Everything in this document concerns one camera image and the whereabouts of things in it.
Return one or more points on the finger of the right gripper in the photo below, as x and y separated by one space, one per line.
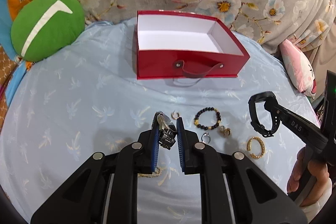
294 124

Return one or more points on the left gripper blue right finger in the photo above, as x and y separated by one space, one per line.
181 143

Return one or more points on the light blue palm-print sheet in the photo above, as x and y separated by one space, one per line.
86 98

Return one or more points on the red open gift box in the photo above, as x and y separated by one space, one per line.
173 44

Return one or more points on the pink white plush pillow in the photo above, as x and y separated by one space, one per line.
299 68

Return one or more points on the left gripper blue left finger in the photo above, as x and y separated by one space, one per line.
155 141

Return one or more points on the green round pillow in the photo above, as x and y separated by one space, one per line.
43 27

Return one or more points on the person right hand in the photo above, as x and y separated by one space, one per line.
317 169

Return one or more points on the gold twisted bangle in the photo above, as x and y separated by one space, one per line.
256 147

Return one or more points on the silver metal wristwatch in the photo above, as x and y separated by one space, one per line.
165 129

